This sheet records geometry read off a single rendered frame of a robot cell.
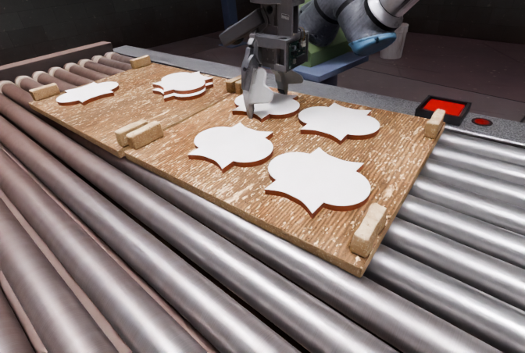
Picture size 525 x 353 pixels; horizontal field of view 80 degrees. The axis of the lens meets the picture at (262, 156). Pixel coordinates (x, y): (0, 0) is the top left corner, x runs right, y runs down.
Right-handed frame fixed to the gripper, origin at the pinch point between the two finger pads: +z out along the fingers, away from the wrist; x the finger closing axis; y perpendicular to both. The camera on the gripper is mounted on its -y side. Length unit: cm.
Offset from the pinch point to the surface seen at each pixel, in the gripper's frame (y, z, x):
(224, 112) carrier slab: -5.8, 0.9, -5.9
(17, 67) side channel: -88, 3, -15
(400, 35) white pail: -71, 70, 350
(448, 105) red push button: 29.3, 0.2, 17.8
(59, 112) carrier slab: -38.0, 2.1, -23.9
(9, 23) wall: -478, 45, 95
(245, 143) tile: 6.9, -0.6, -14.4
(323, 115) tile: 12.8, -0.8, 0.0
